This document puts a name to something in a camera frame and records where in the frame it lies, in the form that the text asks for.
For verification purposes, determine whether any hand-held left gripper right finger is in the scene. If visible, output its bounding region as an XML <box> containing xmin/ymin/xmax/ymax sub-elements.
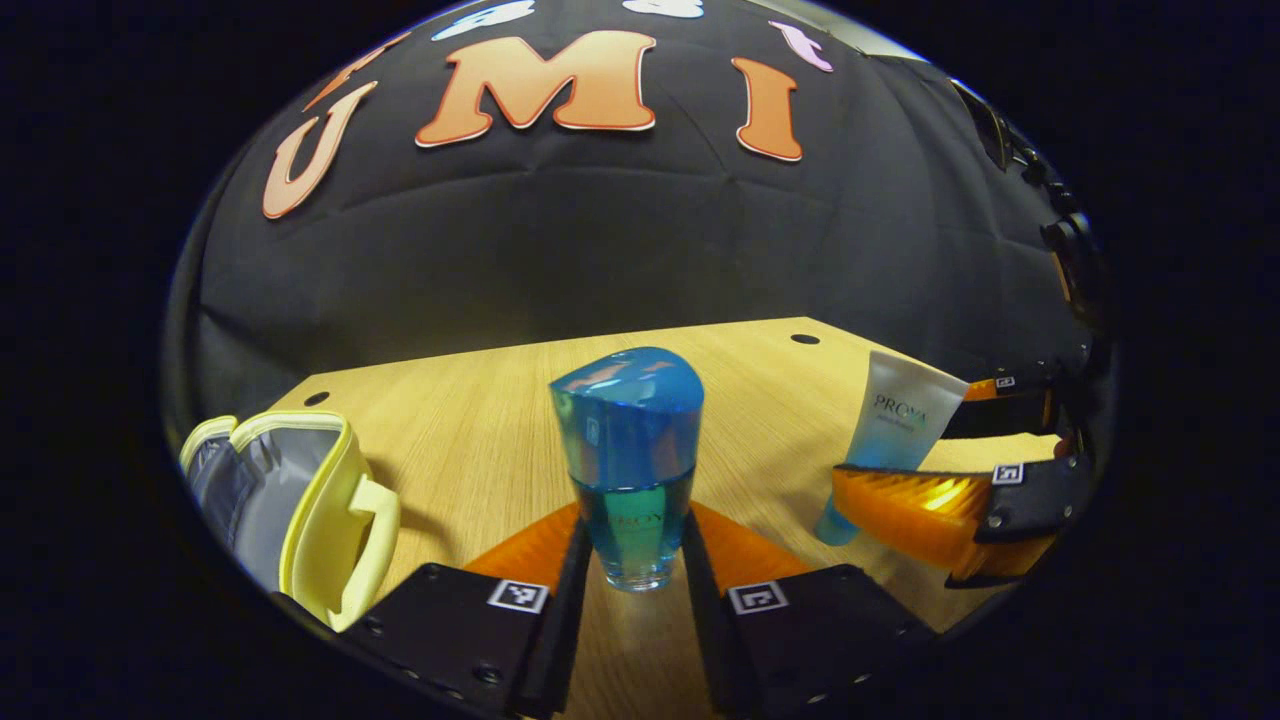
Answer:
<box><xmin>682</xmin><ymin>500</ymin><xmax>936</xmax><ymax>719</ymax></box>

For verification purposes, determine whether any black backdrop cloth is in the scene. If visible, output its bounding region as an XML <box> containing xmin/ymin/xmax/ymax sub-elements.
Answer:
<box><xmin>165</xmin><ymin>0</ymin><xmax>1101</xmax><ymax>421</ymax></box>

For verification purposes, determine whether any pale yellow suitcase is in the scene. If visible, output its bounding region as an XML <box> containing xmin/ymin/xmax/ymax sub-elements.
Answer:
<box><xmin>180</xmin><ymin>410</ymin><xmax>401</xmax><ymax>633</ymax></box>

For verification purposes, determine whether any white and blue tube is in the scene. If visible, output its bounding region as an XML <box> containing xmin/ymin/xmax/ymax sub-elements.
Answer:
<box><xmin>813</xmin><ymin>350</ymin><xmax>969</xmax><ymax>547</ymax></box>

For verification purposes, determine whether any blue glass bottle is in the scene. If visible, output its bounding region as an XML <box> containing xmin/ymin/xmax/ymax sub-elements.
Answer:
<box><xmin>549</xmin><ymin>347</ymin><xmax>705</xmax><ymax>593</ymax></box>

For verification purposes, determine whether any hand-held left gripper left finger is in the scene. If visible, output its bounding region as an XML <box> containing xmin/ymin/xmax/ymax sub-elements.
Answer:
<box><xmin>335</xmin><ymin>500</ymin><xmax>593</xmax><ymax>720</ymax></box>

